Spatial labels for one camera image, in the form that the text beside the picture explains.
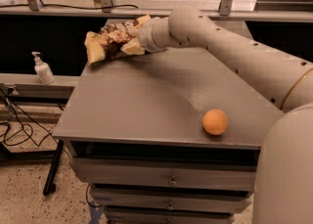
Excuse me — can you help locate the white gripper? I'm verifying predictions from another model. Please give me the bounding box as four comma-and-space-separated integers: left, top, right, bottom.
121, 18, 175, 55

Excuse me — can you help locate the brown sea salt chip bag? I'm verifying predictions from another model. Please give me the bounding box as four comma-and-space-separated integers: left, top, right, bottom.
84, 15, 151, 66

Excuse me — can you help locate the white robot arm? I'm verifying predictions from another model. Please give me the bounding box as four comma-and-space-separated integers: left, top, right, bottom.
133, 5, 313, 224

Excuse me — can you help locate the white pump bottle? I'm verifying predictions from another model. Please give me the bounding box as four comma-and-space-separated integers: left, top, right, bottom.
32, 52, 55, 84

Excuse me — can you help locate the grey drawer cabinet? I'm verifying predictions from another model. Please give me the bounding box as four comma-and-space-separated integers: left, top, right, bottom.
54, 48, 281, 218

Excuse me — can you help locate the orange ball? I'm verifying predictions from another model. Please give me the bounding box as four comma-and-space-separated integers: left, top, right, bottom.
202, 109, 228, 135

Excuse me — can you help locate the top grey drawer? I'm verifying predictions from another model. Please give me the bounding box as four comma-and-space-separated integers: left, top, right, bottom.
69, 158, 255, 192

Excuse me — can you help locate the grey drawer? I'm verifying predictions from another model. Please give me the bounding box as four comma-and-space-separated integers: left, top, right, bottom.
69, 158, 255, 192
91, 188, 251, 213
105, 208, 234, 224

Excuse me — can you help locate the black metal floor bar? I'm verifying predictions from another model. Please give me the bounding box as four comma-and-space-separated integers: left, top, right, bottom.
43, 140, 64, 197

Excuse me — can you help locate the middle grey drawer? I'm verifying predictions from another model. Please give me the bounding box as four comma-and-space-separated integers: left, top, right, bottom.
91, 188, 251, 213

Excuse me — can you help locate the bottom grey drawer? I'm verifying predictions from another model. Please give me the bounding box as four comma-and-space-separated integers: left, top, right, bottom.
105, 208, 234, 224

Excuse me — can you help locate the black cable on ledge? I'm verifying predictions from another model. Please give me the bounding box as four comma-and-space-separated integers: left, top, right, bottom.
0, 3, 140, 11

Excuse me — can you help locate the black floor cable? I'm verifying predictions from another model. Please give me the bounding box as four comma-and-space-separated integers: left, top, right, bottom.
0, 87, 71, 157

